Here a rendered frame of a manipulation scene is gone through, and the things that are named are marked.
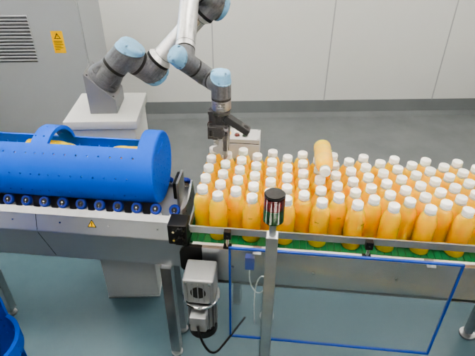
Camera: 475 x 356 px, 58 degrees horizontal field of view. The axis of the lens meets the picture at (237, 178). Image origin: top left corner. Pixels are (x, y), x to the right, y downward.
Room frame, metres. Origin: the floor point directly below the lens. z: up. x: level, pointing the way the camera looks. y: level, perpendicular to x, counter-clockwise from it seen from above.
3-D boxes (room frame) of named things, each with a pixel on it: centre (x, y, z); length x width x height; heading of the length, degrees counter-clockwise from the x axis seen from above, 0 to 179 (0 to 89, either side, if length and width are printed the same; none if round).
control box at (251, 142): (1.68, 0.00, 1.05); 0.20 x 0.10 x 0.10; 84
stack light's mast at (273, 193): (1.02, -0.11, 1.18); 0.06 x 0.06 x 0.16
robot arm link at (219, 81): (1.53, 0.06, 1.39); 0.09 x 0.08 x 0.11; 34
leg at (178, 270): (1.49, 0.29, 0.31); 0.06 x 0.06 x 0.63; 84
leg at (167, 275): (1.35, 0.31, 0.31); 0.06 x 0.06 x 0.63; 84
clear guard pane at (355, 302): (1.08, -0.37, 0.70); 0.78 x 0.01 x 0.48; 84
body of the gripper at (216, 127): (1.52, 0.07, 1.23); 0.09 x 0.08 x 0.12; 84
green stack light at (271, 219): (1.02, -0.11, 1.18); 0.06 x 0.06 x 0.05
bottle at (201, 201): (1.28, 0.13, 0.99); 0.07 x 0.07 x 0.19
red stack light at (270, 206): (1.02, -0.11, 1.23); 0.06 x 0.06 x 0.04
